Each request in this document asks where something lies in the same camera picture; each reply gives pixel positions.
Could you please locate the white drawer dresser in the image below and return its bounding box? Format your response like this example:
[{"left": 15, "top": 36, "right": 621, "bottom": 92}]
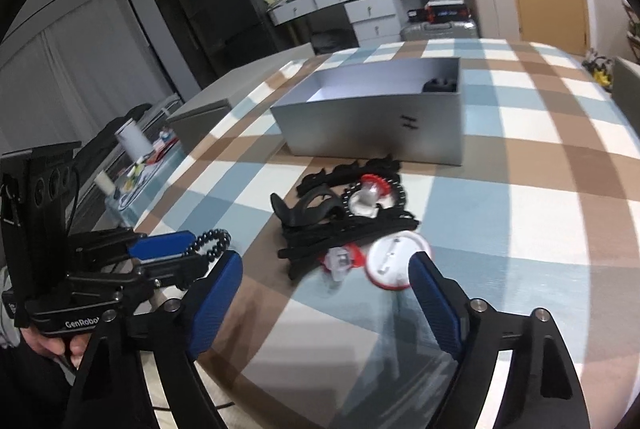
[{"left": 267, "top": 0, "right": 404, "bottom": 46}]

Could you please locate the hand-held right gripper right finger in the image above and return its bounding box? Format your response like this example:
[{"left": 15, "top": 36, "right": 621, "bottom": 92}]
[{"left": 407, "top": 252, "right": 593, "bottom": 429}]

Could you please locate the red white hair ornament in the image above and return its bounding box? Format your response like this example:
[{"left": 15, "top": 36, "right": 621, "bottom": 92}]
[
  {"left": 320, "top": 244, "right": 364, "bottom": 285},
  {"left": 348, "top": 174, "right": 393, "bottom": 217}
]

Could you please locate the black long hair clip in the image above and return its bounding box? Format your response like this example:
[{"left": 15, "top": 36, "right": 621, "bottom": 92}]
[
  {"left": 281, "top": 216, "right": 421, "bottom": 244},
  {"left": 286, "top": 253, "right": 333, "bottom": 281},
  {"left": 276, "top": 236, "right": 383, "bottom": 261}
]

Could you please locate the black hair accessory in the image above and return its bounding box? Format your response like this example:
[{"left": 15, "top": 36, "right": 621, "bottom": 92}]
[{"left": 422, "top": 76, "right": 458, "bottom": 94}]

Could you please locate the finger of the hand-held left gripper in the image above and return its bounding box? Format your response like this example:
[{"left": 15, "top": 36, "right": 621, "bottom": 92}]
[
  {"left": 70, "top": 228, "right": 197, "bottom": 261},
  {"left": 70, "top": 253, "right": 211, "bottom": 316}
]

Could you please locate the grey board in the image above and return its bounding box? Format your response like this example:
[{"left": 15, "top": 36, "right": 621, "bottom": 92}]
[
  {"left": 166, "top": 95, "right": 234, "bottom": 156},
  {"left": 611, "top": 56, "right": 640, "bottom": 112}
]

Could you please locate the grey cardboard box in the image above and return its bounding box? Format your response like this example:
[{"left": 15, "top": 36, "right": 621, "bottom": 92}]
[{"left": 270, "top": 56, "right": 463, "bottom": 167}]

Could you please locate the tray of small clutter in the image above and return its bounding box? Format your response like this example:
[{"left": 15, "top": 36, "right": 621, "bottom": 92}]
[{"left": 106, "top": 129, "right": 182, "bottom": 216}]

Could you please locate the checked tablecloth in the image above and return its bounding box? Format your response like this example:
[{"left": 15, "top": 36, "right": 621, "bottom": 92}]
[{"left": 117, "top": 38, "right": 640, "bottom": 429}]

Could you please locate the yellow black object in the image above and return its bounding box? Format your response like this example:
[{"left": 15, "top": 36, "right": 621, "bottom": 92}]
[{"left": 581, "top": 48, "right": 617, "bottom": 93}]

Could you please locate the silver suitcase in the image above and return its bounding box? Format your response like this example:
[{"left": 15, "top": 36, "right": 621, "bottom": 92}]
[{"left": 399, "top": 19, "right": 481, "bottom": 42}]

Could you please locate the black red shoe box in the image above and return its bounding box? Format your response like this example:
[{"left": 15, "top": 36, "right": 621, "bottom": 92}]
[{"left": 406, "top": 1, "right": 472, "bottom": 23}]

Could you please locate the white bottle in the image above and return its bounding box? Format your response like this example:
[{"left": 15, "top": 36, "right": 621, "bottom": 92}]
[{"left": 94, "top": 170, "right": 120, "bottom": 206}]

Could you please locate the white cup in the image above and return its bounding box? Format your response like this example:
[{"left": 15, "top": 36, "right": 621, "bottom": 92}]
[{"left": 114, "top": 119, "right": 152, "bottom": 160}]

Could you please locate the dark cabinet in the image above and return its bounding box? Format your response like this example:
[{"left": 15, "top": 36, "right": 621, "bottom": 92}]
[{"left": 140, "top": 0, "right": 287, "bottom": 77}]

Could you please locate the person's left hand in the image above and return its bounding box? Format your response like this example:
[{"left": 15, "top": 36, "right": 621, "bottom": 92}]
[{"left": 20, "top": 328, "right": 96, "bottom": 371}]

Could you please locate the black hair claw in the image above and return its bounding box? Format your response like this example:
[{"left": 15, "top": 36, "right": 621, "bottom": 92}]
[{"left": 271, "top": 190, "right": 347, "bottom": 231}]

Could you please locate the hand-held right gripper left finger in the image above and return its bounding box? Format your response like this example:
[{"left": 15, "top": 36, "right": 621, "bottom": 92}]
[{"left": 60, "top": 250, "right": 245, "bottom": 429}]

